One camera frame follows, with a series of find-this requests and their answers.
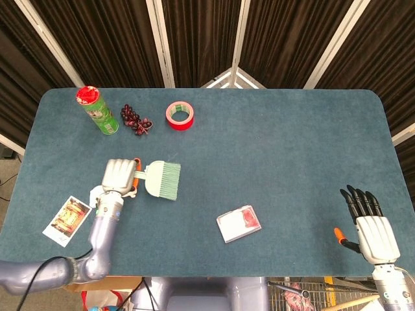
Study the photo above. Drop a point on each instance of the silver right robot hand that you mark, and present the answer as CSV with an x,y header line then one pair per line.
x,y
377,236

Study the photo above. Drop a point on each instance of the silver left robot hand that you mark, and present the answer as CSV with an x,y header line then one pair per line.
x,y
118,176

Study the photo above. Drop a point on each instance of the mint green hand brush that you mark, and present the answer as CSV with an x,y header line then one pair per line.
x,y
162,181

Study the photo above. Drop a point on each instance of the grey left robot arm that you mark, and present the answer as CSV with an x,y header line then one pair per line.
x,y
102,233

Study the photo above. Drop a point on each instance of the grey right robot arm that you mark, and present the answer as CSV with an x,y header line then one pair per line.
x,y
387,285

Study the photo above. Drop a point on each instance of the dark red grape bunch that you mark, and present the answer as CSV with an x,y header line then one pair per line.
x,y
129,116

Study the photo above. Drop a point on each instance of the green chip can red lid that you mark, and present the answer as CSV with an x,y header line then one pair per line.
x,y
100,113

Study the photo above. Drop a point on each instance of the wooden stick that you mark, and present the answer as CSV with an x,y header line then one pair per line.
x,y
356,302

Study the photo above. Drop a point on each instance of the white bordered photo card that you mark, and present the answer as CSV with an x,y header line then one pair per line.
x,y
66,222

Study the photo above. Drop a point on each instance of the red tape roll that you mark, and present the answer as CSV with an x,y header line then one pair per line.
x,y
180,124

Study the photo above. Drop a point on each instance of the brown cardboard box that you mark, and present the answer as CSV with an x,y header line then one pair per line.
x,y
107,283

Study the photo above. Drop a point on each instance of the clear case with red feather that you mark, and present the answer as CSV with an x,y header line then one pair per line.
x,y
233,226

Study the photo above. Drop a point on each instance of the red and white bag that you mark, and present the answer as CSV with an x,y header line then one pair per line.
x,y
100,301

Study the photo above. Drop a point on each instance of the brown pleated curtain panel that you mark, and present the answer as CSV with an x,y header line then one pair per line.
x,y
201,39
389,58
107,42
19,81
285,39

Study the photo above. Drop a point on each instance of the blue felt table cover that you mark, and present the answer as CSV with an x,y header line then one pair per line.
x,y
259,162

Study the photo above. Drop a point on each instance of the grey robot torso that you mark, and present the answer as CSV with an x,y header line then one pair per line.
x,y
201,294

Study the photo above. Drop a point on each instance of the white screen base foot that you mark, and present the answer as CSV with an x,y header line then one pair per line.
x,y
233,79

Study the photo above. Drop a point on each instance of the white screen frame post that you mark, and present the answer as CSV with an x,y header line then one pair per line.
x,y
337,45
52,45
240,32
162,45

